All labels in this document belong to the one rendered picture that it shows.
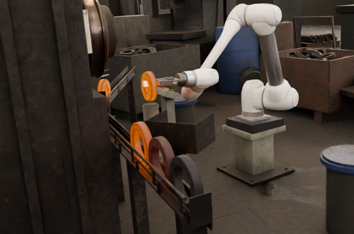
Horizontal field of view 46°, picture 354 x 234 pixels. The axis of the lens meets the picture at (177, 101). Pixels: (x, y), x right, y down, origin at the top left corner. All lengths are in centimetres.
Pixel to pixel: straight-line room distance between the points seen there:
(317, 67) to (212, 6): 248
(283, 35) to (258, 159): 308
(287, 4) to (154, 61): 316
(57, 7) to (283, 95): 164
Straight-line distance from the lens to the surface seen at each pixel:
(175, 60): 480
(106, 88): 288
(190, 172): 129
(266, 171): 312
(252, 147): 297
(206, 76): 230
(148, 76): 215
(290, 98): 285
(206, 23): 616
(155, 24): 627
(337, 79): 428
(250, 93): 294
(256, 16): 259
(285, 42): 589
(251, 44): 561
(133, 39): 649
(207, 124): 195
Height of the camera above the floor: 124
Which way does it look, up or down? 13 degrees down
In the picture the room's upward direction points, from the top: 4 degrees counter-clockwise
